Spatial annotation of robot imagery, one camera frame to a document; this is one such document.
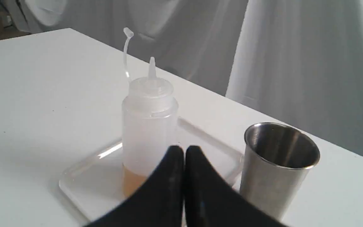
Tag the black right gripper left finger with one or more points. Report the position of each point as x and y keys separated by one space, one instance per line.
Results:
x=157 y=203

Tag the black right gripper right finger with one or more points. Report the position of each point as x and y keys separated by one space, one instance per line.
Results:
x=211 y=202

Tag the translucent squeeze bottle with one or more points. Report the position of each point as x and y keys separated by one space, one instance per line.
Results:
x=149 y=120

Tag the stainless steel cup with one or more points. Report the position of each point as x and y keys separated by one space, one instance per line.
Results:
x=276 y=161

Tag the grey white backdrop curtain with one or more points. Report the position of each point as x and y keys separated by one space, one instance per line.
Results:
x=298 y=61

